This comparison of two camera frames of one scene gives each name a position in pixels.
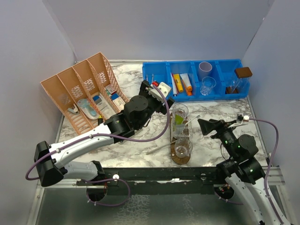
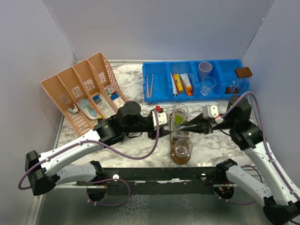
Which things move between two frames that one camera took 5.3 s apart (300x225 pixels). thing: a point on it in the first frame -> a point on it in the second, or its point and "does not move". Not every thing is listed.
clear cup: (207, 83) does not move
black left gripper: (161, 108) -> (161, 131)
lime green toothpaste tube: (178, 119) does not move
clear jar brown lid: (241, 83) does not move
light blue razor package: (86, 105) does not move
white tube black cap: (179, 128) -> (181, 134)
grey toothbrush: (161, 146) -> (180, 129)
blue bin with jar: (227, 86) does not move
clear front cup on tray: (183, 148) does not move
